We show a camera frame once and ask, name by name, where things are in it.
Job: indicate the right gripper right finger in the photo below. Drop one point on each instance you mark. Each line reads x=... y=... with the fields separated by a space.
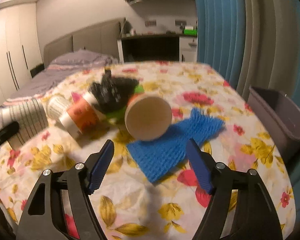
x=255 y=214

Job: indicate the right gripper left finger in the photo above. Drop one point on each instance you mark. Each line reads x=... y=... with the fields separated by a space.
x=44 y=215

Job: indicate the orange paper cup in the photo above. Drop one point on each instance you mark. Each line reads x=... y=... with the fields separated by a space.
x=82 y=116
x=147 y=116

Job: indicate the green foam net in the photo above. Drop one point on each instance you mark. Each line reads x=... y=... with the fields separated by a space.
x=120 y=114

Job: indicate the blue foam net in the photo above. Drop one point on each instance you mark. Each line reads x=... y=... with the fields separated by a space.
x=157 y=157

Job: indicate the green grid paper cup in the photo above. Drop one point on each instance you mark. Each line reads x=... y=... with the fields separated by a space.
x=56 y=106
x=30 y=116

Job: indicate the black plastic bag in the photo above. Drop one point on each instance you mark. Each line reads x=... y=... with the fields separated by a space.
x=112 y=93

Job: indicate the grey trash bin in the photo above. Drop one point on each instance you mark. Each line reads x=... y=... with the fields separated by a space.
x=281 y=118

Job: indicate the floral bed sheet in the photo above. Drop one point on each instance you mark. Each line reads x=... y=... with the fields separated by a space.
x=150 y=190

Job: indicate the grey striped duvet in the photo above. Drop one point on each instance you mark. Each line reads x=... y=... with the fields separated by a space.
x=60 y=68

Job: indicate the grey upholstered headboard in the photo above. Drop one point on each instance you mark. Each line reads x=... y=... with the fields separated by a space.
x=100 y=38

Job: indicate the white wardrobe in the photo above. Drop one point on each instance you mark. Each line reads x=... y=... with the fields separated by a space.
x=19 y=48

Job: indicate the dark desk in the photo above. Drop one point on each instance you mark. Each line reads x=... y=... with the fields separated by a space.
x=150 y=47

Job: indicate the grey curtain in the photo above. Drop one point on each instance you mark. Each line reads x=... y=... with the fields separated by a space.
x=271 y=57

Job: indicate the white drawer unit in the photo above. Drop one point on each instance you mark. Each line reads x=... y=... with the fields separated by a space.
x=187 y=49

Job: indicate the green box on desk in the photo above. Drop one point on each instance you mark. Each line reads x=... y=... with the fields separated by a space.
x=190 y=30

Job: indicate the blue curtain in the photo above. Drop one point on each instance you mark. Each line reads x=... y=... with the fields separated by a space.
x=221 y=36

